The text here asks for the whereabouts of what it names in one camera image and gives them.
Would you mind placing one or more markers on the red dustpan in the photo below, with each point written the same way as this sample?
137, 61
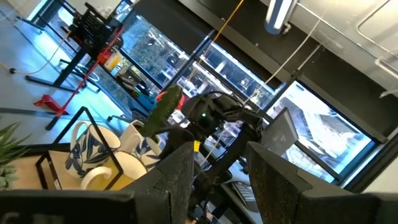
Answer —
48, 102

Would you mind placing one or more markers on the small succulent in pot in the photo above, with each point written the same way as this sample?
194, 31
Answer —
7, 149

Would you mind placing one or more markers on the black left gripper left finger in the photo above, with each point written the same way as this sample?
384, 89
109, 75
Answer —
169, 186

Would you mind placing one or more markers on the white tube ceiling light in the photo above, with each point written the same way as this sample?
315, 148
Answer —
276, 15

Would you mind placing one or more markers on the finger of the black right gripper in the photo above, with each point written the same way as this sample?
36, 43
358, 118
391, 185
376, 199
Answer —
177, 140

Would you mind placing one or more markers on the white mug with blue leaves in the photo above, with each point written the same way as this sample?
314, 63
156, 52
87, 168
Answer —
136, 146
84, 149

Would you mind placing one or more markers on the tall cactus in white pot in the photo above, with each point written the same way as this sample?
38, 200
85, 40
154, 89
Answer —
163, 109

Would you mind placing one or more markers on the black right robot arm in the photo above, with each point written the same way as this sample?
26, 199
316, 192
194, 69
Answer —
239, 137

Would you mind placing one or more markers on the red and black broom stick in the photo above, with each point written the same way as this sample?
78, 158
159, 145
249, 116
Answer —
84, 77

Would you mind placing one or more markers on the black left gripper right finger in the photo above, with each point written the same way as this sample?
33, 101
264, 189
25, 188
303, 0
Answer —
273, 186

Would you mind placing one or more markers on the black keyboard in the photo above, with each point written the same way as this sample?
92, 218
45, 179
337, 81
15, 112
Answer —
247, 194

